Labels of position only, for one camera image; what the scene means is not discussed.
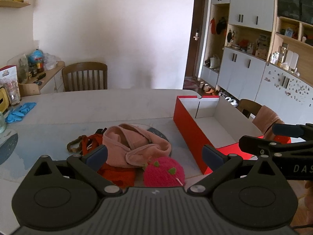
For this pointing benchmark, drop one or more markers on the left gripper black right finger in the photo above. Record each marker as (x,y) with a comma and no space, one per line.
(224,167)

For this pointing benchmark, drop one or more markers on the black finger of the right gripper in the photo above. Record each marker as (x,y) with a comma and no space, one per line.
(294,131)

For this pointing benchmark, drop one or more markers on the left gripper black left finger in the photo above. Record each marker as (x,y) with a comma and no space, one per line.
(86,167)

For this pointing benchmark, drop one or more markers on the red cloth bag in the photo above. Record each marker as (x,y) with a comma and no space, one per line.
(122,177)

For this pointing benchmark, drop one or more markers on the pink fleece garment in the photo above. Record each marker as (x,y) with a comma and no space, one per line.
(130,146)

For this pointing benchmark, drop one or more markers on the red and white cardboard box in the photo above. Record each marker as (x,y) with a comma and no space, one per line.
(212,121)

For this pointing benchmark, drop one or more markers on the pink fuzzy strawberry hat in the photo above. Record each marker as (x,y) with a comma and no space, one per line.
(164,172)

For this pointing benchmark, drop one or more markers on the pink fringed scarf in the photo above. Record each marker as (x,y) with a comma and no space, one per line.
(264,121)

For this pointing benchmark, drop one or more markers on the wooden chair beside table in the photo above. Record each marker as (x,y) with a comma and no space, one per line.
(248,107)

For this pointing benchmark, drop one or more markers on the shoes on floor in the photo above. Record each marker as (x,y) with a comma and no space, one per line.
(207,90)

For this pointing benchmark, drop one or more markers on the red patterned doormat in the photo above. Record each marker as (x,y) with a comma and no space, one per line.
(190,83)

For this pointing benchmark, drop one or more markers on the blue rubber gloves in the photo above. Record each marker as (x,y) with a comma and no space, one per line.
(20,112)

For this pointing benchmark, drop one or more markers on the wooden chair behind table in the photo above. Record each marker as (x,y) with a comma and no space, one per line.
(85,76)

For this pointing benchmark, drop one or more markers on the wooden sideboard with clutter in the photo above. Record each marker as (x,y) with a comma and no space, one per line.
(29,75)

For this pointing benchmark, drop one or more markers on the brown entrance door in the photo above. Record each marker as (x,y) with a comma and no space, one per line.
(195,38)

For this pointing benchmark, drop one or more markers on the white wall cabinet unit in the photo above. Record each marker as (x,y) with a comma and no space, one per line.
(261,50)

